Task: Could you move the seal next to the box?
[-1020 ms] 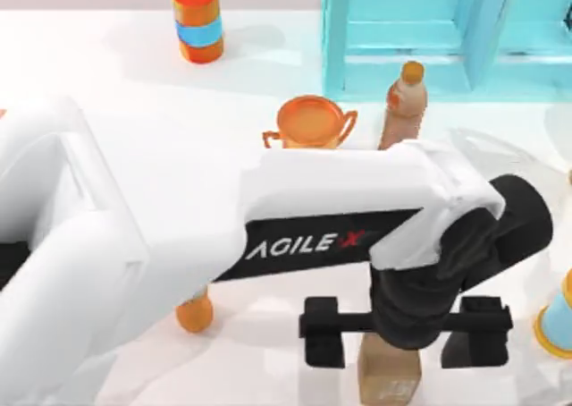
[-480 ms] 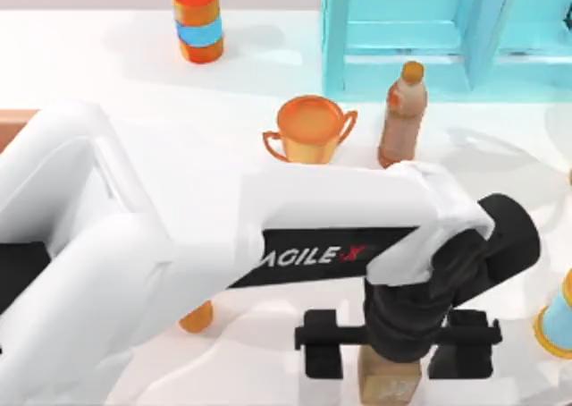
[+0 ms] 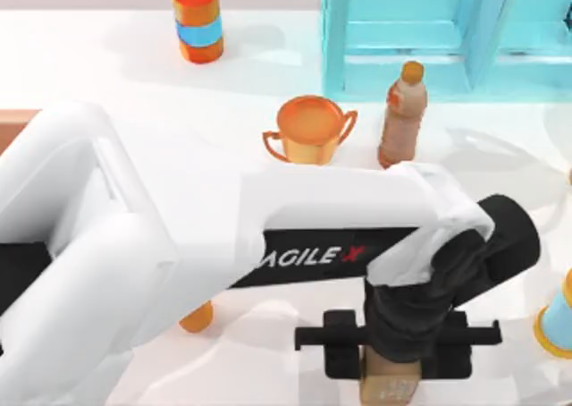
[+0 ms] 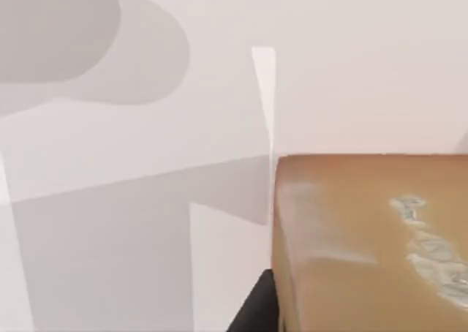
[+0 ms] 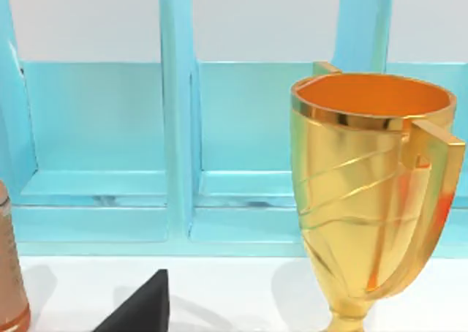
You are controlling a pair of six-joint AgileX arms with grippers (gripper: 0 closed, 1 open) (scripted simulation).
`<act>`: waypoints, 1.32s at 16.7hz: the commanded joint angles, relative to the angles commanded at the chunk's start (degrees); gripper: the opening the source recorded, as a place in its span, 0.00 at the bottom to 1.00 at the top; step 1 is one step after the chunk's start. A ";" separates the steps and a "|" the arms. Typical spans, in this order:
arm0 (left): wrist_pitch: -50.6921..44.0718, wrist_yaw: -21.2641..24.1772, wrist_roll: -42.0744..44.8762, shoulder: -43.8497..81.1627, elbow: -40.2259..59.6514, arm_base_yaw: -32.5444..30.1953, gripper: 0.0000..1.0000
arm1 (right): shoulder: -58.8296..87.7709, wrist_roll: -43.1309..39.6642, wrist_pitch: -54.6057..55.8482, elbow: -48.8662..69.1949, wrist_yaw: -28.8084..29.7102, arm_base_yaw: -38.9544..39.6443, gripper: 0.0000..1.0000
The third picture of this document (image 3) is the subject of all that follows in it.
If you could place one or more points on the salmon-coloured shallow box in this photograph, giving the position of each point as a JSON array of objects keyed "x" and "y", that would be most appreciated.
[{"x": 15, "y": 126}]

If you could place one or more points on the tan brown box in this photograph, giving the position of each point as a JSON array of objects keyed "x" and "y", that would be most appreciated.
[{"x": 389, "y": 386}]

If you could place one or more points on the orange cylinder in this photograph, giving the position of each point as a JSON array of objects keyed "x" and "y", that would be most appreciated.
[{"x": 196, "y": 318}]

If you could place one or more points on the light blue rack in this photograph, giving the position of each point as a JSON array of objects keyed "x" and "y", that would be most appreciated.
[{"x": 402, "y": 30}]

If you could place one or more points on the orange trophy cup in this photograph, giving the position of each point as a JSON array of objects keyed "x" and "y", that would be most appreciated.
[{"x": 308, "y": 129}]

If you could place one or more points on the brown bottle with orange cap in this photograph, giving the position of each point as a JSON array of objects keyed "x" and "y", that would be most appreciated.
[{"x": 404, "y": 115}]

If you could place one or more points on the blue and orange cup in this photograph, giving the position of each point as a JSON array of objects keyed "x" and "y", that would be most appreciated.
[{"x": 556, "y": 316}]

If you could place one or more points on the orange can with blue band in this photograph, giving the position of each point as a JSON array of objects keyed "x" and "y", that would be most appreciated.
[{"x": 199, "y": 21}]

